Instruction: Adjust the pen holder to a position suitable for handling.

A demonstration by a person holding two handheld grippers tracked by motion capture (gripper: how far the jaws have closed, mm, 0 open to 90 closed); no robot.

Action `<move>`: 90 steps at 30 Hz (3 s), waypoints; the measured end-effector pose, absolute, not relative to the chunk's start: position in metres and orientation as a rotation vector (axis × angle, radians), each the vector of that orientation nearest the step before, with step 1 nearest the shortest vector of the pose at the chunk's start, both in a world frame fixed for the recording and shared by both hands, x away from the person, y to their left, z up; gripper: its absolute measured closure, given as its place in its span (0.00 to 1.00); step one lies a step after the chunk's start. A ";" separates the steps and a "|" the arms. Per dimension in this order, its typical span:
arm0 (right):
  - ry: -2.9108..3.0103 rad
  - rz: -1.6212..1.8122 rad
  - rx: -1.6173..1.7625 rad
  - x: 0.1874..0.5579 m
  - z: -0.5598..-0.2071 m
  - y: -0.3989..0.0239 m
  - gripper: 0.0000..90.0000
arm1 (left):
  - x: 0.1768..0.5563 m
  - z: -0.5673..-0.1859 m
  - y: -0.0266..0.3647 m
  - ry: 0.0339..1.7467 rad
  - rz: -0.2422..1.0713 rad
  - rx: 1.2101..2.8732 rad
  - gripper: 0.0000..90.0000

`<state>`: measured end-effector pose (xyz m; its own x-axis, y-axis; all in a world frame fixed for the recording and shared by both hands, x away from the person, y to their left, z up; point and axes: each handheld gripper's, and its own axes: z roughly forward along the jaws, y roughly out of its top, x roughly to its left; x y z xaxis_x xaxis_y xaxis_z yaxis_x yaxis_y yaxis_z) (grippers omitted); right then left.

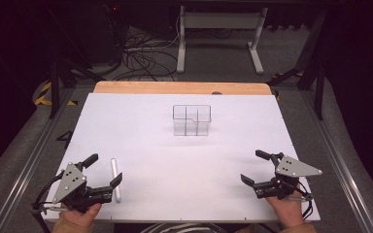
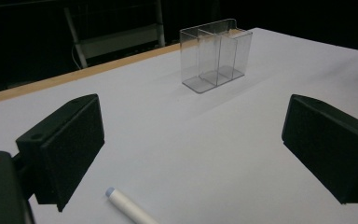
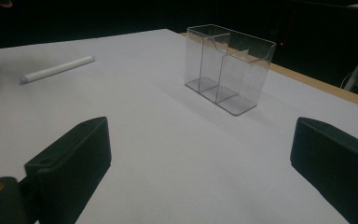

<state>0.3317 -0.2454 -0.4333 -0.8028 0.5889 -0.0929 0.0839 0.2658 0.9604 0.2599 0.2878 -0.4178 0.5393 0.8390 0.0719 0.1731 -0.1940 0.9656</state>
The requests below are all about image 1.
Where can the white marker pen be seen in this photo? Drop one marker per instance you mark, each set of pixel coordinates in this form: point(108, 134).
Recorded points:
point(116, 181)

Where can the yellow black hazard tape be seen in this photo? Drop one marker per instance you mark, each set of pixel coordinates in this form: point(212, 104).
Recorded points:
point(43, 93)

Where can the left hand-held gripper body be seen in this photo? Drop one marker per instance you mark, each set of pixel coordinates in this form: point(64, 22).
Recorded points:
point(69, 181)

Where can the person's left hand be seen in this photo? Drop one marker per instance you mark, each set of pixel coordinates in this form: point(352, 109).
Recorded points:
point(82, 217)

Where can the person's right hand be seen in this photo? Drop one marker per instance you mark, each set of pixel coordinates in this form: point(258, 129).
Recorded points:
point(286, 210)

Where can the clear plastic divided organizer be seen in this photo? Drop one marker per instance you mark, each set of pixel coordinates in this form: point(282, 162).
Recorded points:
point(191, 120)

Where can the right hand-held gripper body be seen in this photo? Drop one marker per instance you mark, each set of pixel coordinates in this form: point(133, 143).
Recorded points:
point(291, 170)

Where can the white metal stand frame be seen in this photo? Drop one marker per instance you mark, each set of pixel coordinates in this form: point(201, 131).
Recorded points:
point(220, 21)

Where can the black metal stand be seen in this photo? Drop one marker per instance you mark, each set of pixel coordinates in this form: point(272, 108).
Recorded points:
point(314, 68)
point(55, 87)

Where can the aluminium floor rail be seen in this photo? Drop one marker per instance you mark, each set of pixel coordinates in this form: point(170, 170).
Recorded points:
point(340, 168)
point(29, 165)

